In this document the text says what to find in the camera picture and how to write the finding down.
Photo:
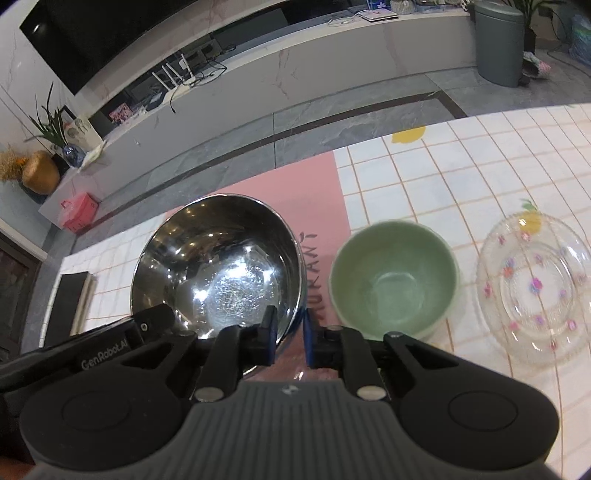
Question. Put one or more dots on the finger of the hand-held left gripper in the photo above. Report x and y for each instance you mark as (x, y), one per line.
(154, 321)

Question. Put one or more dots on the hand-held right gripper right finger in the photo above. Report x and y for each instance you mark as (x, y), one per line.
(309, 339)

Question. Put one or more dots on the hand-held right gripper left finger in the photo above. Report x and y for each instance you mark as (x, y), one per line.
(271, 339)

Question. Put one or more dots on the stainless steel bowl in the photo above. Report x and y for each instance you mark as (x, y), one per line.
(221, 267)

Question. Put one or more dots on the green ceramic bowl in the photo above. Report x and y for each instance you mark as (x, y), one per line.
(392, 277)

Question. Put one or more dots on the glass plate with pink flowers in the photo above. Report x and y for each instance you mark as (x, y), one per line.
(535, 286)

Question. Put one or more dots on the dark cabinet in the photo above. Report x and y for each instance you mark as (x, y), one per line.
(16, 295)

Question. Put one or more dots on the pink box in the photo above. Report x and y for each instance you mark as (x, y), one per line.
(79, 212)

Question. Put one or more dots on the blue glass vase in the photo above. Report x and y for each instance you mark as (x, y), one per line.
(73, 154)

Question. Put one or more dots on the golden round vase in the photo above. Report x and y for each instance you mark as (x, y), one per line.
(40, 173)

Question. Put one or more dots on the white illustrated card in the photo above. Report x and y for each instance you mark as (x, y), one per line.
(83, 131)

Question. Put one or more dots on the dried flower bunch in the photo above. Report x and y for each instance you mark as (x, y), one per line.
(11, 164)

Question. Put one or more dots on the colourful small box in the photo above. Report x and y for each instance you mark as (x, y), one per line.
(120, 113)

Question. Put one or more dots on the green leafy plant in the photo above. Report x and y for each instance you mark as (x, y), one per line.
(51, 124)

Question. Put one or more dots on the checked lemon print tablecloth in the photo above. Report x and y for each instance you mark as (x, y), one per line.
(461, 175)

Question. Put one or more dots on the white router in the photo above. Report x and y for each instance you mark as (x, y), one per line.
(173, 76)

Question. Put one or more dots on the black media box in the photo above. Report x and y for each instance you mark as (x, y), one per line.
(203, 50)

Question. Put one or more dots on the black television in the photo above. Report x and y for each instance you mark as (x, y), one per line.
(115, 32)

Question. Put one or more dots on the white flat device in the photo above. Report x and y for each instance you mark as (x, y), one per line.
(379, 15)

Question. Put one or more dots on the grey green trash bin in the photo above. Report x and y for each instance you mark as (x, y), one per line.
(498, 41)

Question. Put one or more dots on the potted plant in black pot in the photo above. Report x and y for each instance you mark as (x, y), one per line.
(531, 34)

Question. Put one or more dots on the blue plastic bag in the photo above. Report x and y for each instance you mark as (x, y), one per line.
(581, 37)

